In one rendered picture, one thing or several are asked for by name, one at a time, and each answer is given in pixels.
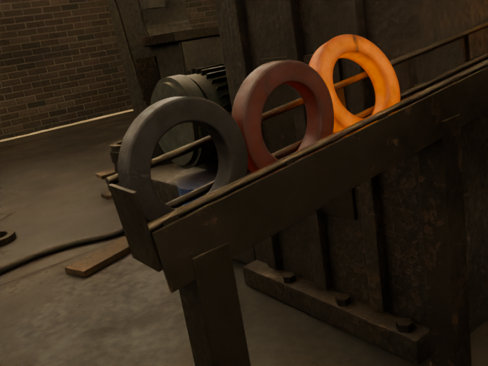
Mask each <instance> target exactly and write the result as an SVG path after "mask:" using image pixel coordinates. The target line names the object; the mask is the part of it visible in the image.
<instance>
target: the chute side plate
mask: <svg viewBox="0 0 488 366"><path fill-rule="evenodd" d="M487 111H488V66H487V67H485V68H483V69H481V70H479V71H477V72H475V73H473V74H471V75H469V76H467V77H465V78H462V79H460V80H459V81H456V82H454V83H453V84H450V85H449V86H446V87H444V88H443V89H440V90H438V91H436V92H434V93H433V94H430V95H428V96H427V97H424V98H423V99H420V100H418V101H417V102H414V103H412V104H411V105H408V106H407V107H404V108H402V109H401V110H398V111H396V112H395V113H392V114H390V115H387V116H386V117H384V118H382V119H380V120H378V121H376V122H374V123H371V124H370V125H368V126H366V127H364V128H362V129H360V130H358V131H356V132H354V133H352V134H350V135H348V136H346V137H344V138H342V139H340V140H338V141H336V142H334V143H332V144H330V145H328V146H326V147H323V148H321V149H319V150H317V151H315V152H313V153H311V154H309V155H307V156H305V157H303V158H301V159H299V160H297V161H295V162H293V163H291V164H289V165H287V166H285V167H283V168H281V169H279V170H277V171H275V172H273V173H271V174H269V175H267V176H265V177H263V178H261V179H259V180H257V181H255V182H252V183H250V184H248V185H246V186H244V187H242V188H240V189H238V190H236V191H234V192H232V193H230V194H228V195H226V196H224V197H222V198H220V199H218V200H216V201H214V202H212V203H210V204H208V205H206V206H204V207H202V208H200V209H198V210H196V211H194V212H192V213H190V214H188V215H186V216H184V217H182V218H180V219H177V220H176V221H173V222H171V223H170V224H167V225H166V226H164V227H161V228H160V229H157V230H155V231H154V232H151V235H152V238H153V241H154V244H155V247H156V250H157V253H158V257H159V259H160V263H161V266H162V268H163V272H164V275H165V277H166V282H167V284H168V288H169V290H170V292H171V293H173V292H175V291H176V290H178V289H180V288H182V287H184V286H185V285H187V284H189V283H190V282H192V281H194V280H195V273H194V269H193V265H192V258H193V257H196V256H198V255H200V254H202V253H205V252H207V251H209V250H212V249H214V248H217V247H219V246H220V245H223V244H225V243H229V247H230V252H231V256H232V258H234V257H236V256H237V255H239V254H241V253H242V252H244V251H246V250H248V249H249V248H251V247H253V246H255V245H256V244H258V243H260V242H261V241H263V240H265V239H267V238H268V237H270V236H272V235H274V234H275V233H277V232H279V231H280V230H282V229H284V228H286V227H288V226H289V225H291V224H293V223H294V222H296V221H298V220H299V219H302V218H304V217H305V216H307V215H308V214H310V213H312V212H313V211H316V210H317V209H318V208H321V207H323V206H324V205H326V204H327V203H329V202H331V201H332V200H335V199H336V198H338V197H340V196H342V195H343V194H345V193H347V192H348V191H350V190H352V189H354V188H355V187H357V186H359V185H361V184H362V183H364V182H366V181H367V180H369V179H371V178H373V177H374V176H376V175H378V174H379V173H381V172H383V171H385V170H386V169H388V168H390V167H392V166H393V165H395V164H397V163H398V162H400V161H402V160H404V159H405V158H408V157H409V156H411V155H412V154H414V153H416V152H417V151H419V150H422V149H423V148H424V147H427V146H428V145H430V144H431V143H433V142H435V141H436V140H438V139H441V138H442V121H443V120H446V119H448V118H451V117H453V116H456V115H459V114H460V122H461V126H463V125H465V124H466V123H468V122H470V121H472V120H473V119H474V118H477V117H479V116H480V115H482V114H484V113H485V112H487Z"/></svg>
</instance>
